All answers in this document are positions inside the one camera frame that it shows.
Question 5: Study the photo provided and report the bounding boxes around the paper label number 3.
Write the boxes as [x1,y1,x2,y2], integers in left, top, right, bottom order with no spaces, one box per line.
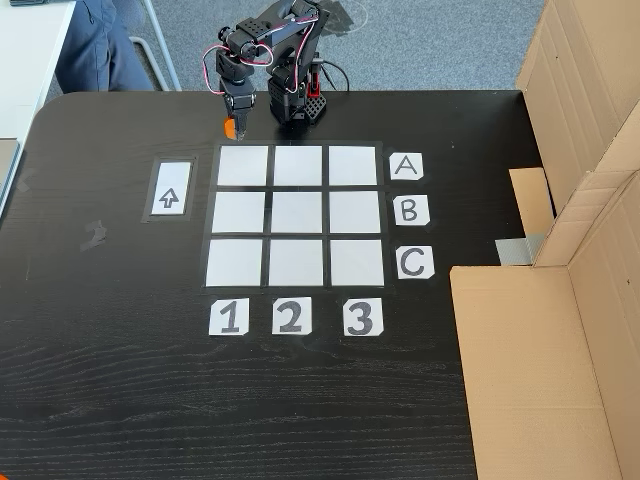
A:
[343,297,385,337]

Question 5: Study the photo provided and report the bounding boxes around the person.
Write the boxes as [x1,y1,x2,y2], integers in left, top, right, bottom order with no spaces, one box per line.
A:
[53,0,151,94]

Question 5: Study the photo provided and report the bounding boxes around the white metal chair legs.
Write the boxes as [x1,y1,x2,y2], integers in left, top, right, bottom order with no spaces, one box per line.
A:
[128,0,182,92]

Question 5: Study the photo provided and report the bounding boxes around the white arrow paper sheet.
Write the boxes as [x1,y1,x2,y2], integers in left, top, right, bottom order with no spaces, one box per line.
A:
[149,160,191,216]

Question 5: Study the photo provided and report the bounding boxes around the white nine-square grid sheet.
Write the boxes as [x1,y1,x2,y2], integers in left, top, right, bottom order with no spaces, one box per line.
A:
[202,143,389,290]

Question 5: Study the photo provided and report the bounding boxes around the paper label letter C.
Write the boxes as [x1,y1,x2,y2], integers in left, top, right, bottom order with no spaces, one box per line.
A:
[396,246,435,281]

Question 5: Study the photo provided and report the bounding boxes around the paper label letter A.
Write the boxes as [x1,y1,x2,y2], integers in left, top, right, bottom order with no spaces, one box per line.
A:
[389,153,425,182]

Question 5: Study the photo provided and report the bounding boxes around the white desk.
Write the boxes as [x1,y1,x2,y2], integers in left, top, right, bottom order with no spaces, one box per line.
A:
[0,0,76,216]

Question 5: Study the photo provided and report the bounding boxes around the paper label number 1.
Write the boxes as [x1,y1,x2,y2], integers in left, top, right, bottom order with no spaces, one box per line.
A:
[208,298,250,337]

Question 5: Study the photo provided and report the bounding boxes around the clear tape scraps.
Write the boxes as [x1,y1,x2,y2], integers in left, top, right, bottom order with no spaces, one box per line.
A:
[79,219,109,251]

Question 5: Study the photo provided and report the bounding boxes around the black power cable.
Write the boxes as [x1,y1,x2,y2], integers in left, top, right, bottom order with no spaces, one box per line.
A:
[319,60,351,94]

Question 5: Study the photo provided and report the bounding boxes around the paper label letter B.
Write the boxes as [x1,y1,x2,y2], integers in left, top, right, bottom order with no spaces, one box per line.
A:
[393,194,431,227]

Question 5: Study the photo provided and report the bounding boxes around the red white servo cable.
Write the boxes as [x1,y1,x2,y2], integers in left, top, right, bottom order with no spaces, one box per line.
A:
[202,14,321,99]

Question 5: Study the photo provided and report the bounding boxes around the black floor tape patch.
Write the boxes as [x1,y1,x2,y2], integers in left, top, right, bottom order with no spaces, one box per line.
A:
[319,0,354,35]

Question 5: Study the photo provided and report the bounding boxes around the grey tape patch on table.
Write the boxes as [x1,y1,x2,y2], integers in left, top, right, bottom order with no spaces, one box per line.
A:
[495,232,544,266]

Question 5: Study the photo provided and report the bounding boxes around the red black base clamp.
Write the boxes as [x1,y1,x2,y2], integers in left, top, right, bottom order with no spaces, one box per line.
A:
[306,51,325,100]

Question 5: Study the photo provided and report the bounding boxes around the brown cardboard panel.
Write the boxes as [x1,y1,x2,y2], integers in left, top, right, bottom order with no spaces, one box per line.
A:
[508,0,640,266]
[449,169,640,480]

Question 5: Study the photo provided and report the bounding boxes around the paper label number 2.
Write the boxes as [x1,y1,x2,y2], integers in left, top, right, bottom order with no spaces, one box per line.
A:
[271,296,313,336]

